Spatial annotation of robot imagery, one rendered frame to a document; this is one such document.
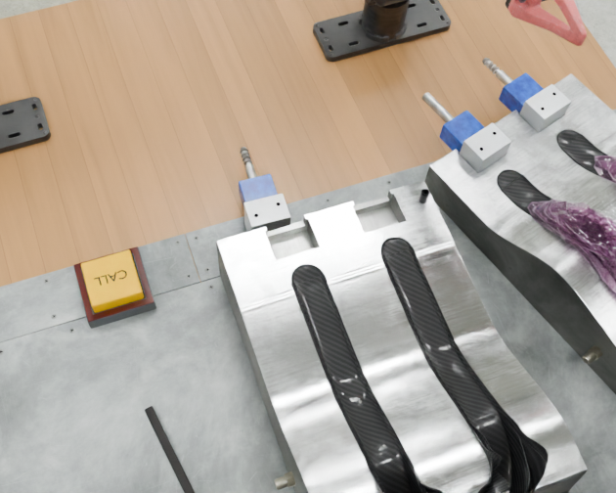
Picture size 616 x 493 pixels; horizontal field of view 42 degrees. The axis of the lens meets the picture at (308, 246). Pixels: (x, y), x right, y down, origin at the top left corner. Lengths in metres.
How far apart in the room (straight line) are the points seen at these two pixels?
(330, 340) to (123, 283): 0.26
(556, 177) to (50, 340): 0.65
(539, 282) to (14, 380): 0.62
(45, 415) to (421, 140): 0.60
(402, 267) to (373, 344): 0.10
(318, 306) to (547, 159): 0.37
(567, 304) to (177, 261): 0.47
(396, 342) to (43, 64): 0.65
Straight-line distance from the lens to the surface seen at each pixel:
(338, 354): 0.87
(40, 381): 0.97
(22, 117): 1.15
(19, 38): 1.25
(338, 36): 1.20
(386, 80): 1.17
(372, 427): 0.82
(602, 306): 0.95
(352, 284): 0.89
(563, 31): 0.72
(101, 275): 0.97
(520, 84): 1.11
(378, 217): 0.96
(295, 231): 0.94
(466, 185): 1.02
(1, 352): 1.00
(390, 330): 0.88
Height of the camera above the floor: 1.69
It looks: 62 degrees down
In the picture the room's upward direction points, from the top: 6 degrees clockwise
